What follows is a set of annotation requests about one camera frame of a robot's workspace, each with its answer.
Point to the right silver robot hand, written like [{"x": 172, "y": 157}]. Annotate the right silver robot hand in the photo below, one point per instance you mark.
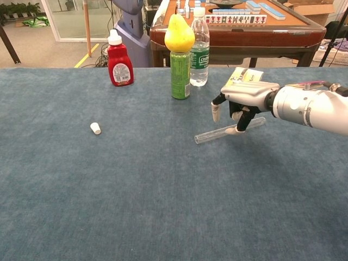
[{"x": 250, "y": 92}]

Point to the clear glass test tube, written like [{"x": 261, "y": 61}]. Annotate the clear glass test tube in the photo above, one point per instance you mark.
[{"x": 209, "y": 136}]

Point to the small white cap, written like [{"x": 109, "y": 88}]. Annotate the small white cap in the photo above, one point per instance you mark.
[{"x": 95, "y": 128}]

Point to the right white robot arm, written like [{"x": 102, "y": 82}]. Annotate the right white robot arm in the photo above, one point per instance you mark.
[{"x": 299, "y": 106}]

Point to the yellow razor blister pack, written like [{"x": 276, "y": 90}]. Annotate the yellow razor blister pack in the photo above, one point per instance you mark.
[{"x": 250, "y": 74}]

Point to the brown mahjong table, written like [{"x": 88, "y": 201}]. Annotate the brown mahjong table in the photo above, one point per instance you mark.
[{"x": 244, "y": 36}]

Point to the clear plastic water bottle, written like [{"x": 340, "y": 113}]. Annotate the clear plastic water bottle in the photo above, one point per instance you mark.
[{"x": 201, "y": 61}]

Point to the green drink can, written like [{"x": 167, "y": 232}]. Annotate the green drink can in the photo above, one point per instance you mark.
[{"x": 179, "y": 79}]

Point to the face-up mahjong tile row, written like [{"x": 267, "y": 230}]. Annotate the face-up mahjong tile row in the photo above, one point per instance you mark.
[{"x": 236, "y": 19}]

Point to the blue-backed mahjong tile row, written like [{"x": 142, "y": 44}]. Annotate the blue-backed mahjong tile row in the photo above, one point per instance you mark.
[{"x": 231, "y": 11}]

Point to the white plastic basket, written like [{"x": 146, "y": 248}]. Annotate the white plastic basket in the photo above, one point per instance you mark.
[{"x": 326, "y": 57}]

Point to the blue-backed mahjong tile stack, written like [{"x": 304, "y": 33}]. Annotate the blue-backed mahjong tile stack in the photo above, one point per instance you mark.
[
  {"x": 253, "y": 6},
  {"x": 272, "y": 11}
]

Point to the yellow pear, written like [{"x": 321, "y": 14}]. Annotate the yellow pear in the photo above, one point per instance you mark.
[{"x": 179, "y": 35}]

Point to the cardboard box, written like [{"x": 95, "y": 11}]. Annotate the cardboard box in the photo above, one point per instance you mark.
[{"x": 312, "y": 9}]

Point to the white plastic sheet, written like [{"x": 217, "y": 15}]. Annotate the white plastic sheet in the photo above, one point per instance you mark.
[{"x": 160, "y": 15}]

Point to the blue table cloth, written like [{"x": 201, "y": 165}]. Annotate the blue table cloth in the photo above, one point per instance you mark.
[{"x": 163, "y": 190}]

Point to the red ketchup bottle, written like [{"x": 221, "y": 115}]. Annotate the red ketchup bottle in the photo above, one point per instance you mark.
[{"x": 119, "y": 62}]

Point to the wooden pole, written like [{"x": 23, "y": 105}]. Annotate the wooden pole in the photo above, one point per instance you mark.
[{"x": 87, "y": 27}]

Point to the white framed glass partition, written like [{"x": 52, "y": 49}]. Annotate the white framed glass partition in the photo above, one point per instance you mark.
[{"x": 58, "y": 27}]

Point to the green bag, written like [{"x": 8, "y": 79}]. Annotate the green bag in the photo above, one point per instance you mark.
[{"x": 35, "y": 21}]

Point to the dark metal table leg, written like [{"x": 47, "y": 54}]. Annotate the dark metal table leg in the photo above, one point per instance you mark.
[{"x": 9, "y": 44}]

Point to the row of potted plants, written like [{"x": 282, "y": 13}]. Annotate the row of potted plants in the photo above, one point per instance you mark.
[{"x": 19, "y": 9}]

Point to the blue-grey machine pedestal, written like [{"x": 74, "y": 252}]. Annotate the blue-grey machine pedestal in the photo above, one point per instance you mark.
[{"x": 133, "y": 35}]

